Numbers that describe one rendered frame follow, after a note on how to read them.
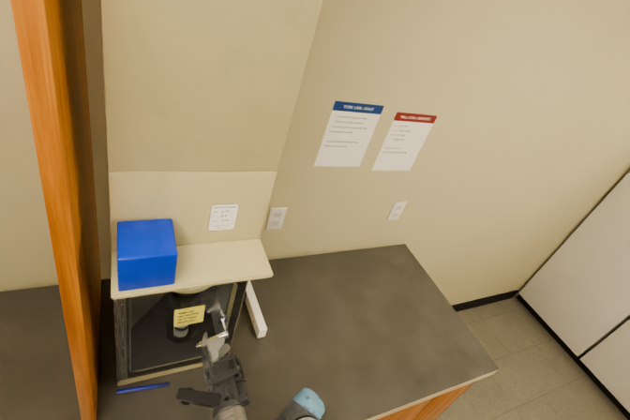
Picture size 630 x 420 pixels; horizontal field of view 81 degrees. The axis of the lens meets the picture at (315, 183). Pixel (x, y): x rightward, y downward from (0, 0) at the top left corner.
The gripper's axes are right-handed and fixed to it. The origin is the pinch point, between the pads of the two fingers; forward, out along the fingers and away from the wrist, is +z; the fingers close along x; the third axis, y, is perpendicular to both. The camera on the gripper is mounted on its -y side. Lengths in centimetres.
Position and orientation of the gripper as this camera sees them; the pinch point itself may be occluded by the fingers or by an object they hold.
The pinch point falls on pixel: (204, 339)
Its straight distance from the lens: 113.7
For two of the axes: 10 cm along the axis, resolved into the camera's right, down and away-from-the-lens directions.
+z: -3.8, -6.1, 6.9
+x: -1.4, -7.0, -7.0
